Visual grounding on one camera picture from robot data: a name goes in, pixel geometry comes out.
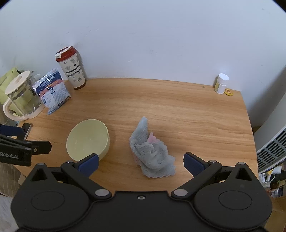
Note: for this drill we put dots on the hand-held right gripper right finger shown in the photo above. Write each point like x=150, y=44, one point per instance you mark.
x=193, y=164

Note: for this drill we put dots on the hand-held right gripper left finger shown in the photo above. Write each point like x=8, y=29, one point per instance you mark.
x=89, y=164

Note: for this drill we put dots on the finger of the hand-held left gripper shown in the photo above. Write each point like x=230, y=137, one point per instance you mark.
x=41, y=147
x=11, y=130

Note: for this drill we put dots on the pale yellow bowl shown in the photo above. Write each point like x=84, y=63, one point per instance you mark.
x=86, y=139

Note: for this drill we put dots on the grey and pink cloth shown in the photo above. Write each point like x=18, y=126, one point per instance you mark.
x=152, y=156

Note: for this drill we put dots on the dark smartphone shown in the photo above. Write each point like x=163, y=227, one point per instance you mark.
x=27, y=130

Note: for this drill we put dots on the striped beige cloth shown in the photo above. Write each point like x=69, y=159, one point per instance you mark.
x=9, y=180

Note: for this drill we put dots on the glass kettle with cream lid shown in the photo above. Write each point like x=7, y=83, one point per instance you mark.
x=23, y=98

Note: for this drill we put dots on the yellow-green bag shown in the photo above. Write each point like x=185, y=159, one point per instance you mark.
x=7, y=78

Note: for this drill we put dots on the blue snack packet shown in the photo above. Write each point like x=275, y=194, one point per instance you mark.
x=52, y=91

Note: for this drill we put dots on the white slatted appliance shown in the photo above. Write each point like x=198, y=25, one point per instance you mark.
x=271, y=151

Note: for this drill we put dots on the pile of clutter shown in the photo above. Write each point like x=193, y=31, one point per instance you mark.
x=273, y=180

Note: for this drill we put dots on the patterned tumbler with red lid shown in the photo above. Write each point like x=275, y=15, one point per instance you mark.
x=72, y=69

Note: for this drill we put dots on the white pill bottle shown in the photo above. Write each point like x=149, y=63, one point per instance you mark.
x=221, y=84

